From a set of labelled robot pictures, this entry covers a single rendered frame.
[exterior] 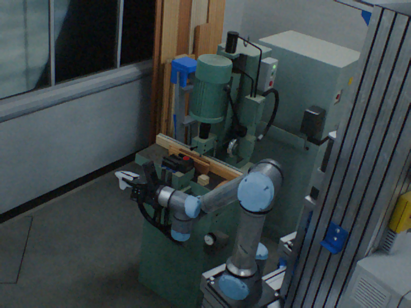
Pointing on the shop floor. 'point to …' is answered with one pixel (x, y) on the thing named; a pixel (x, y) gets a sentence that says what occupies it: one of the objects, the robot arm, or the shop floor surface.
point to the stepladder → (183, 67)
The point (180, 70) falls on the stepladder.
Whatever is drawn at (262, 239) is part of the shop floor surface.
